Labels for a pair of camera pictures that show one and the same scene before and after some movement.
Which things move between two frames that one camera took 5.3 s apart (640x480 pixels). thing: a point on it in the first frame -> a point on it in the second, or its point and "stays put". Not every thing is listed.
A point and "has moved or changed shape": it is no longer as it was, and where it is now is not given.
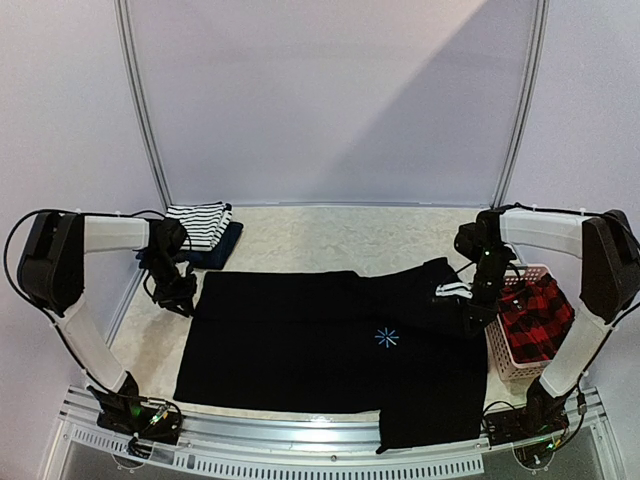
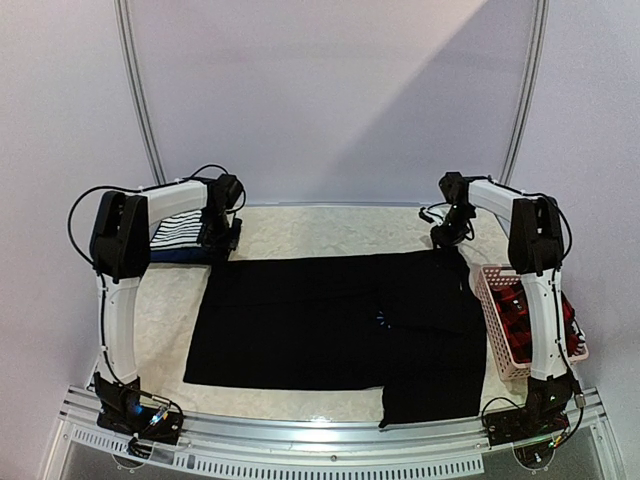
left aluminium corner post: x=137 y=102 stays put
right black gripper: x=476 y=314 -> x=445 y=236
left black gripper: x=184 y=297 -> x=230 y=243
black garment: x=377 y=340 has moved or changed shape
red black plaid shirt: x=537 y=317 stays put
